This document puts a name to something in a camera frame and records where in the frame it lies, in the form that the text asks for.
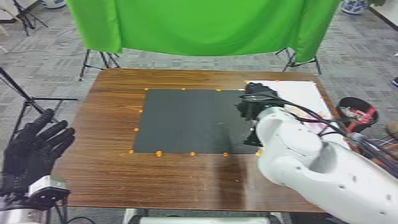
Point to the dark round container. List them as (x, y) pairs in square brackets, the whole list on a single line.
[(358, 113)]

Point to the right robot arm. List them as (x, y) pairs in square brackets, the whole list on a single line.
[(320, 173)]

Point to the black backdrop stand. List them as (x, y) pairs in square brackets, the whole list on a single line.
[(303, 61), (98, 63)]

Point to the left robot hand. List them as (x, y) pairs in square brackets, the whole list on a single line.
[(32, 150)]

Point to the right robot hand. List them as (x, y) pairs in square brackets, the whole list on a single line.
[(260, 90)]

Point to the pale grey bar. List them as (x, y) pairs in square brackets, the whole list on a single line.
[(205, 218)]

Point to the black tripod stand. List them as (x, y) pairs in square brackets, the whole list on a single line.
[(27, 100)]

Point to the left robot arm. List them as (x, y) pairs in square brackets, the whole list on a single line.
[(41, 196)]

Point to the dark mat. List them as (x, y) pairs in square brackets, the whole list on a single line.
[(189, 123)]

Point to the blue and white vase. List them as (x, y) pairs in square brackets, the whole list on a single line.
[(54, 3), (354, 6)]

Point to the white sheet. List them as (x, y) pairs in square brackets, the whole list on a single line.
[(299, 93)]

